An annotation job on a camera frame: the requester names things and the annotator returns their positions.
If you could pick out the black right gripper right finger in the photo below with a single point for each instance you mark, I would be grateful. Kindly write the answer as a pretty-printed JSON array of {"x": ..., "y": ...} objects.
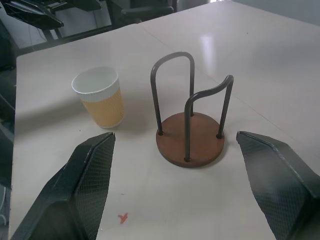
[{"x": 282, "y": 185}]

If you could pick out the yellow and white paper cup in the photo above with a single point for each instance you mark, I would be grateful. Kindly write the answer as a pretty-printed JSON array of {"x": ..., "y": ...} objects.
[{"x": 105, "y": 105}]

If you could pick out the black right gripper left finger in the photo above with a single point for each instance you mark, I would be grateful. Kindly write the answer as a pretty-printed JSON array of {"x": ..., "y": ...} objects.
[{"x": 75, "y": 190}]

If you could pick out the black office chair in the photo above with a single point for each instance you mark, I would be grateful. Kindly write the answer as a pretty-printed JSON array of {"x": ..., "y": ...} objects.
[{"x": 147, "y": 10}]

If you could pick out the black equipment beside table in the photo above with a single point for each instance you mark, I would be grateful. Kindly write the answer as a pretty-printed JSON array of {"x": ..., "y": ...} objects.
[{"x": 6, "y": 50}]

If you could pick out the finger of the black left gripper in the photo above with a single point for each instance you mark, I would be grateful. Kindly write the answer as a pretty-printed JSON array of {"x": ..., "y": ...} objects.
[{"x": 37, "y": 13}]

